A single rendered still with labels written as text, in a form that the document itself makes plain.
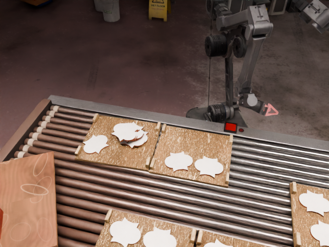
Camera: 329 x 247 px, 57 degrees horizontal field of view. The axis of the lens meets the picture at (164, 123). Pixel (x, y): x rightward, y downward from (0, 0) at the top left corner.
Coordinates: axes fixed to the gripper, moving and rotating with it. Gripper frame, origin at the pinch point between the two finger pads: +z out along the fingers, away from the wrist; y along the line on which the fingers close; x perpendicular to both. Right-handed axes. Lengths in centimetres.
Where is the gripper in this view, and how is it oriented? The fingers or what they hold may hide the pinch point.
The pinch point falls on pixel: (272, 111)
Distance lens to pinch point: 177.5
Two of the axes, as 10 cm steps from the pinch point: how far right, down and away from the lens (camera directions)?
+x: 3.1, -9.3, -1.8
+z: 9.5, 2.9, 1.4
